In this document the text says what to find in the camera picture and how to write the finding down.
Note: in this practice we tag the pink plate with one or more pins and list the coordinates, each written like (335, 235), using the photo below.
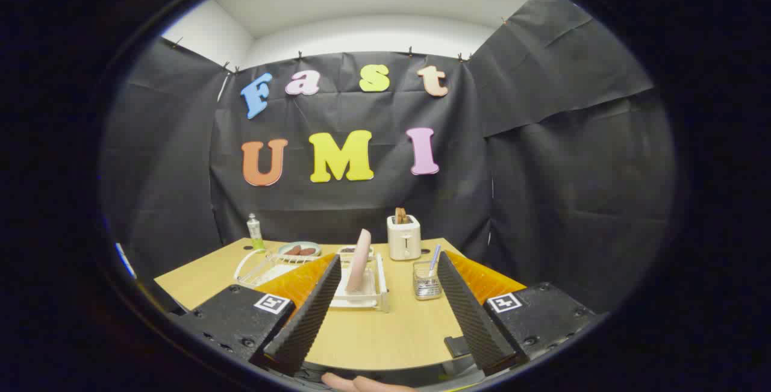
(359, 259)

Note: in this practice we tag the brown toast slices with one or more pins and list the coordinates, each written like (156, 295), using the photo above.
(402, 216)

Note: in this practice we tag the brown round patty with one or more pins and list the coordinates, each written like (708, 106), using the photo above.
(308, 252)
(292, 250)

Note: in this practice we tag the cream toaster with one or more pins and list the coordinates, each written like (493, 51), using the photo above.
(403, 241)

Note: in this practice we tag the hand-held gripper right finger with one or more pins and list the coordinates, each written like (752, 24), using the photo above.
(476, 326)

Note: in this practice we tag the white wall poster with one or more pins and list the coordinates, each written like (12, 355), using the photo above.
(125, 261)

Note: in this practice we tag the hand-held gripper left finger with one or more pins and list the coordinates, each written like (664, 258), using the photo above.
(307, 320)

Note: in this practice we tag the clear bottle with green liquid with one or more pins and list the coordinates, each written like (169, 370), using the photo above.
(255, 235)

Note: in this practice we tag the small pale green plate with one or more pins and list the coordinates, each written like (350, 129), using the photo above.
(310, 244)

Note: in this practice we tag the white divided condiment tray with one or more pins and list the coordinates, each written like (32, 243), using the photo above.
(346, 250)

